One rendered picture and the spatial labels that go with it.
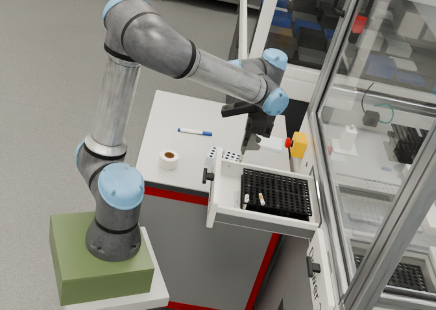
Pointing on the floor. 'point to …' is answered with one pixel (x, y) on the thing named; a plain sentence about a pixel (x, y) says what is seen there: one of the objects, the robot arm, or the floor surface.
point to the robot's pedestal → (157, 290)
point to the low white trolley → (201, 207)
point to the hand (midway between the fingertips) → (241, 149)
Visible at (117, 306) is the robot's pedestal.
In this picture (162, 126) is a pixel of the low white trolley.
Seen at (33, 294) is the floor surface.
